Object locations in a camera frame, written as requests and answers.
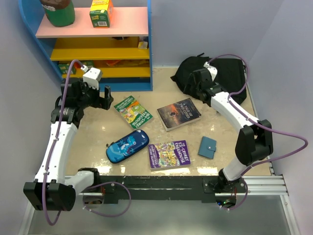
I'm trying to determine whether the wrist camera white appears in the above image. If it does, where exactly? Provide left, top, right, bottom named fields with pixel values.
left=204, top=62, right=218, bottom=81
left=81, top=65, right=102, bottom=90

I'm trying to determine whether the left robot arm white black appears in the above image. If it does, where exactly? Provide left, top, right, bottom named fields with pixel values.
left=23, top=78, right=113, bottom=211

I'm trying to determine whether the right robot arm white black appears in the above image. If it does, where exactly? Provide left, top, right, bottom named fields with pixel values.
left=183, top=69, right=273, bottom=192

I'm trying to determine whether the purple cable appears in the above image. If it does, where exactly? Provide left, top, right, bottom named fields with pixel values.
left=207, top=54, right=309, bottom=211
left=42, top=59, right=132, bottom=226

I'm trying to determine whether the purple 52-Storey Treehouse book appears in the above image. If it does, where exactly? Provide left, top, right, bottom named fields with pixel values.
left=148, top=140, right=191, bottom=171

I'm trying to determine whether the small yellow white box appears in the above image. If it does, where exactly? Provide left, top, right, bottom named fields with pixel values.
left=137, top=41, right=149, bottom=49

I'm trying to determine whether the green small box left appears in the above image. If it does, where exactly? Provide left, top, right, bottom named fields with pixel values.
left=58, top=63, right=70, bottom=74

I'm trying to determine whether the green Treehouse book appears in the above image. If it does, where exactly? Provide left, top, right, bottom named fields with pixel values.
left=114, top=95, right=153, bottom=130

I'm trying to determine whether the black student backpack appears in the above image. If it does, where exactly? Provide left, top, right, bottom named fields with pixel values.
left=171, top=54, right=245, bottom=100

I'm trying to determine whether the blue dinosaur pencil case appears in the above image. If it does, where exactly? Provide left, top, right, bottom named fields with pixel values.
left=106, top=130, right=149, bottom=164

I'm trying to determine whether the orange snack packet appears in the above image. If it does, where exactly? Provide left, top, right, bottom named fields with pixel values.
left=104, top=60, right=121, bottom=67

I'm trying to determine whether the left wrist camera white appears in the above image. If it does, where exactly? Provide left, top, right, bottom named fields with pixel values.
left=81, top=65, right=102, bottom=90

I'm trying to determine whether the green brown bag on shelf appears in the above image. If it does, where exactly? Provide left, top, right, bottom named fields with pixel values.
left=40, top=0, right=75, bottom=27

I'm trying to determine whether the green small box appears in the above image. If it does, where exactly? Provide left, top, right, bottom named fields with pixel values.
left=58, top=63, right=70, bottom=74
left=81, top=60, right=94, bottom=69

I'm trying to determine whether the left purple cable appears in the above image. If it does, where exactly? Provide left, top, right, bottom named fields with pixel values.
left=42, top=59, right=132, bottom=226

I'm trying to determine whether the blue shelf unit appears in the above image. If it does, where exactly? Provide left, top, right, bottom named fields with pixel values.
left=18, top=0, right=153, bottom=92

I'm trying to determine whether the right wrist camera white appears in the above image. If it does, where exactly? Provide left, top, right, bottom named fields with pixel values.
left=204, top=62, right=218, bottom=81

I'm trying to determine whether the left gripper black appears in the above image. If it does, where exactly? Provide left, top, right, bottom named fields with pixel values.
left=78, top=78, right=113, bottom=110

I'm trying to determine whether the teal card wallet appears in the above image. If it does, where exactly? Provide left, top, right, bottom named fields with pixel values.
left=198, top=136, right=217, bottom=159

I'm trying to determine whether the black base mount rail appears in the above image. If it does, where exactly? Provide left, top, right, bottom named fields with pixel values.
left=78, top=175, right=247, bottom=205

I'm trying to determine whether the yellow green box on shelf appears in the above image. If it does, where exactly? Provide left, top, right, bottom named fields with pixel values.
left=89, top=0, right=113, bottom=28

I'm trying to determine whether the A Tale of Two Cities book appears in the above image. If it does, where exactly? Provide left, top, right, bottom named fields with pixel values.
left=157, top=98, right=201, bottom=132

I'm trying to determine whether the green small box right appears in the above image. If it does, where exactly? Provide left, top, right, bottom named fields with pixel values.
left=81, top=60, right=94, bottom=69

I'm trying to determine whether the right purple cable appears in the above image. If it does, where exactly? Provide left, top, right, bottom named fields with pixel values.
left=207, top=54, right=309, bottom=211

